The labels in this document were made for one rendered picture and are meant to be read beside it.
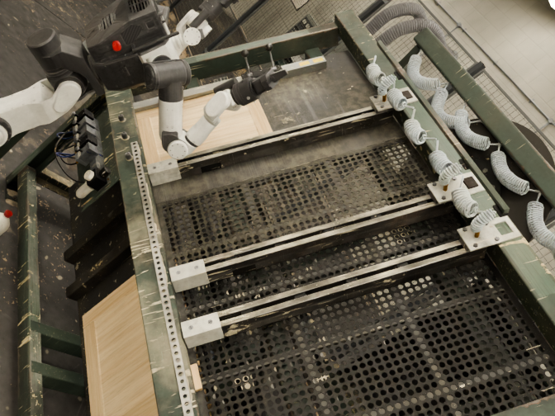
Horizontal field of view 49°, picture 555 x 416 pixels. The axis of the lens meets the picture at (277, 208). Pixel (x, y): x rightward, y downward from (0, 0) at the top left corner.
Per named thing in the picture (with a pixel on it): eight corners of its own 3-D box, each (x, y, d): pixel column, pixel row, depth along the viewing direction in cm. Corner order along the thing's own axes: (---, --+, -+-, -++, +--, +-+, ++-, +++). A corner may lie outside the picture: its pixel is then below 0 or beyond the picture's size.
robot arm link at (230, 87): (244, 101, 220) (218, 115, 224) (256, 104, 230) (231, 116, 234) (233, 73, 221) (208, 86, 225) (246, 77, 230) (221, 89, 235)
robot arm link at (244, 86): (261, 71, 213) (234, 86, 217) (274, 96, 216) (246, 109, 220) (270, 63, 224) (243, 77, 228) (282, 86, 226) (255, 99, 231)
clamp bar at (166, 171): (149, 173, 258) (135, 131, 241) (408, 105, 273) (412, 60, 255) (153, 189, 252) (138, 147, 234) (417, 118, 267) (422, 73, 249)
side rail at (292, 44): (131, 89, 310) (125, 72, 302) (334, 40, 324) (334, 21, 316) (133, 96, 306) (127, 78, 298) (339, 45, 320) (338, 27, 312)
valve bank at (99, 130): (49, 124, 281) (83, 91, 274) (74, 139, 291) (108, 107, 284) (54, 197, 249) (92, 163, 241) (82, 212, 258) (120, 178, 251)
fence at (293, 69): (135, 109, 289) (132, 102, 286) (323, 62, 301) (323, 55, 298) (136, 115, 286) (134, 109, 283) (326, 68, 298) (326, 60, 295)
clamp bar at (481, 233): (183, 328, 206) (168, 289, 188) (500, 234, 221) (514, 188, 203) (188, 353, 199) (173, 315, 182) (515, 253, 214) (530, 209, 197)
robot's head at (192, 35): (175, 33, 230) (196, 25, 230) (176, 32, 240) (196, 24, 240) (182, 50, 233) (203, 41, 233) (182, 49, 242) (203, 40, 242)
